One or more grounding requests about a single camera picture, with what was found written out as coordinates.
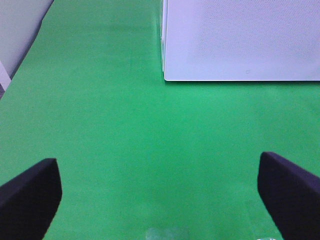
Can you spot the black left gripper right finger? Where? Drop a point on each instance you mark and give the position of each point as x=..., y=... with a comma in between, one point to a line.
x=291, y=195

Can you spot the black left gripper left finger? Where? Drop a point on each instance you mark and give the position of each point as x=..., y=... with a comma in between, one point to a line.
x=29, y=202

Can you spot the white microwave door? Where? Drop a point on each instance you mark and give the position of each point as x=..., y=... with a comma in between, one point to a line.
x=241, y=40

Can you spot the white microwave oven body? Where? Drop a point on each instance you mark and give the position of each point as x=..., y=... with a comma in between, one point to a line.
x=161, y=29

